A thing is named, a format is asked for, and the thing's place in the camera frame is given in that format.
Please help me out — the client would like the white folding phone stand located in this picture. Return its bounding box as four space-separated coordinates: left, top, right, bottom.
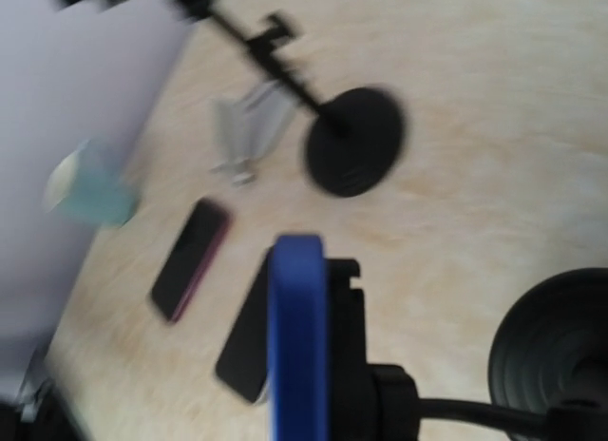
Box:
212 81 297 186

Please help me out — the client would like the grey phone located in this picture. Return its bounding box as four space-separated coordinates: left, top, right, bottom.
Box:
214 248 272 405

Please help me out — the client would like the tall black phone stand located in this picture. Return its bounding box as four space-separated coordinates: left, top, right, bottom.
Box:
170 0 407 198

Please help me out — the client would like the blue and white cup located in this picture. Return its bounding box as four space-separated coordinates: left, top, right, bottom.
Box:
43 140 140 226

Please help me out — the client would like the short black phone stand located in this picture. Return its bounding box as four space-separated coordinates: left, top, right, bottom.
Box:
328 259 607 440

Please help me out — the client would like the blue phone on short stand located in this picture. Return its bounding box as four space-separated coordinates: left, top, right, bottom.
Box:
267 235 330 440

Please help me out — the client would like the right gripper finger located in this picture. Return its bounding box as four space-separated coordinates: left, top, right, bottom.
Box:
1 379 90 441

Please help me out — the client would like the black smartphone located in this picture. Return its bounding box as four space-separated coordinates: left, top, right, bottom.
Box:
149 198 231 324

